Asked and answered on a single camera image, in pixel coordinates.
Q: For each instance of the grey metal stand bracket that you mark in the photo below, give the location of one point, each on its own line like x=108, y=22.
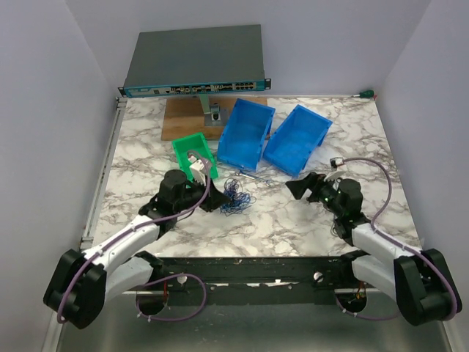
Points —
x=216, y=112

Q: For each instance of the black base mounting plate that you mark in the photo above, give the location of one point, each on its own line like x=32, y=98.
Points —
x=191, y=281

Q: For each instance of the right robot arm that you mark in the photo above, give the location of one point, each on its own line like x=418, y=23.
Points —
x=419, y=281

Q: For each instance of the chrome combination wrench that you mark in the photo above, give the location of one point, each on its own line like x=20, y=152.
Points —
x=267, y=182

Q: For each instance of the blue plastic bin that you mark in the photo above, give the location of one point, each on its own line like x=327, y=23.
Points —
x=293, y=142
x=242, y=141

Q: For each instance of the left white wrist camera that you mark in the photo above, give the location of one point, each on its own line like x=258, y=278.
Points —
x=200, y=168

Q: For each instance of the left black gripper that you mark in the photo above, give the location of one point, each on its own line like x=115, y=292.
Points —
x=213, y=198

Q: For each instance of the aluminium side rail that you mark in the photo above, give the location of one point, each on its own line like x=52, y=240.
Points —
x=94, y=212

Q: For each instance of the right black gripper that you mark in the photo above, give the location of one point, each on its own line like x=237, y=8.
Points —
x=298, y=188

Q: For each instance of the green handled screwdriver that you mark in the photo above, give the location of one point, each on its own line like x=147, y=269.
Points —
x=366, y=94

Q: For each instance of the wooden base board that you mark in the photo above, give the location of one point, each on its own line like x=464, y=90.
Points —
x=185, y=116

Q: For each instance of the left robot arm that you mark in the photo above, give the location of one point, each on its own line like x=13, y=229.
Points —
x=84, y=281

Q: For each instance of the left blue plastic bin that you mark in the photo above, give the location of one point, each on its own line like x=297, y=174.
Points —
x=242, y=141

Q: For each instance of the green plastic bin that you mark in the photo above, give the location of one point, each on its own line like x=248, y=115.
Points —
x=198, y=143

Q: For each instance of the grey network switch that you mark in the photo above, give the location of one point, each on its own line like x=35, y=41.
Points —
x=199, y=61

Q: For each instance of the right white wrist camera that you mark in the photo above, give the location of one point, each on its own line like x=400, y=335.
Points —
x=335, y=173

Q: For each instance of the right blue plastic bin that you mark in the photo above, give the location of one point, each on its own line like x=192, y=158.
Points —
x=293, y=142

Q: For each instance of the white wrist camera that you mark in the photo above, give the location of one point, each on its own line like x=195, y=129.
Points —
x=200, y=168
x=335, y=173

